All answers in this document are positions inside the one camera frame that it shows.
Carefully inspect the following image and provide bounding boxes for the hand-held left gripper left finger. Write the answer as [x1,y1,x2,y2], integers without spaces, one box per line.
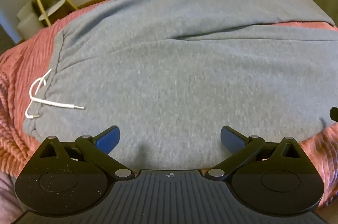
[40,125,135,180]

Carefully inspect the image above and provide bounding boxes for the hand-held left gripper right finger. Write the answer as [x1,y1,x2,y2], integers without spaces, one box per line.
[205,125,302,180]

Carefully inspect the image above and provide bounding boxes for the grey sweatpants with white drawstring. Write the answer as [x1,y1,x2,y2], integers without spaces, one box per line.
[22,0,338,174]

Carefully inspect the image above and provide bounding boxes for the pink ribbed blanket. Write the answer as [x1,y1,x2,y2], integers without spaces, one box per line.
[0,0,338,214]

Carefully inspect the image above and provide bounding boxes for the grey storage box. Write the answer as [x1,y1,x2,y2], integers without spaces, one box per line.
[16,0,46,41]

